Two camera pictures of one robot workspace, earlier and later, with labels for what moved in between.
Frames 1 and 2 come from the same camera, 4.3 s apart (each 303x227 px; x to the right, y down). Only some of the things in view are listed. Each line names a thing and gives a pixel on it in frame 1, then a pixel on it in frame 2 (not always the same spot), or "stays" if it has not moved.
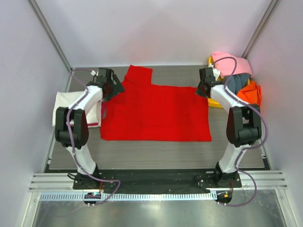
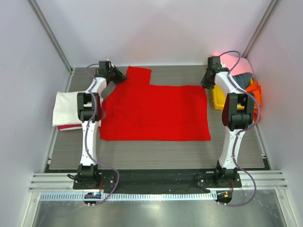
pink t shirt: x=228 y=65 stays
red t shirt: x=147 y=112 stays
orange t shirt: x=251 y=93 stays
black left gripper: x=118 y=88 → x=121 y=78
